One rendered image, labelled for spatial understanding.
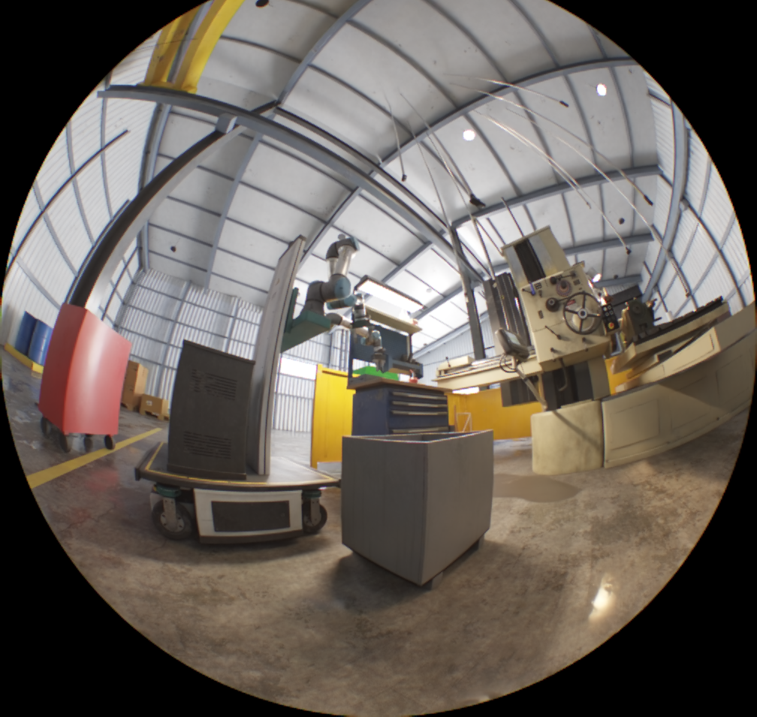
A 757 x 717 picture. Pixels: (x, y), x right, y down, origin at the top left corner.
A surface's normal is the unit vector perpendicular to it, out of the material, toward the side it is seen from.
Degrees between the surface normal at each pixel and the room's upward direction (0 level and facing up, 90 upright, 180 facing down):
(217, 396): 90
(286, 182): 169
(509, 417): 90
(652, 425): 90
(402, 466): 90
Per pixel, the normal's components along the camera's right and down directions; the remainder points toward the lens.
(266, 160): 0.11, 0.86
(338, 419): 0.66, -0.28
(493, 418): -0.75, -0.26
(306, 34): -0.14, 0.96
